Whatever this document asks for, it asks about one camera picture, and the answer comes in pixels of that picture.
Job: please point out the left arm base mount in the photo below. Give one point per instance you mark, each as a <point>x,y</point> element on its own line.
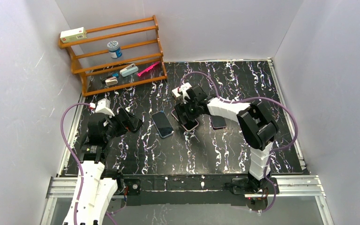
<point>128,191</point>

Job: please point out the white box with barcode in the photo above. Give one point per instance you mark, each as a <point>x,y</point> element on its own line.
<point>176,93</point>

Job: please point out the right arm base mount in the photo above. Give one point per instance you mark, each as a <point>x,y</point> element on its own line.
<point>262,192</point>

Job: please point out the purple phone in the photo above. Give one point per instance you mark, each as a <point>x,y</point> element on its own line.
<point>217,122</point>

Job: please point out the beige small stapler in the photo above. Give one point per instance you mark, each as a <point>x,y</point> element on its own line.
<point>111,81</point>

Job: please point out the black blue marker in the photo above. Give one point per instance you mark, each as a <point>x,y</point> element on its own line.
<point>109,76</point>

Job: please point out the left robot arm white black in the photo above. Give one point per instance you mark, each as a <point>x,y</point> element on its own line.
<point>95,184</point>

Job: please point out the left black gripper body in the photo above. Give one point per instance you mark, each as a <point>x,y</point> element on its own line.
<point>125,120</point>

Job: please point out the blue white jar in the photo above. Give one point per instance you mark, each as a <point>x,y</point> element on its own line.
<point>114,49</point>

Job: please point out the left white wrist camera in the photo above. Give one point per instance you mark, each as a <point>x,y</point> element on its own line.
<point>103,106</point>

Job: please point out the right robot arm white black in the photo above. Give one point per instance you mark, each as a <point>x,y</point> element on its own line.
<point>257,125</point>

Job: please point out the pink comb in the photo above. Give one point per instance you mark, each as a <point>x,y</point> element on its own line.
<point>149,68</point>

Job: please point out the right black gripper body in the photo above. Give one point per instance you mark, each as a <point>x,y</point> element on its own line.
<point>185,109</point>

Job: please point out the white green box on shelf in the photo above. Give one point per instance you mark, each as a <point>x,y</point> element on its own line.
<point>73,34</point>

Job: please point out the wooden shelf rack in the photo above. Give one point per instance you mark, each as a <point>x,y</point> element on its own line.
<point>140,44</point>

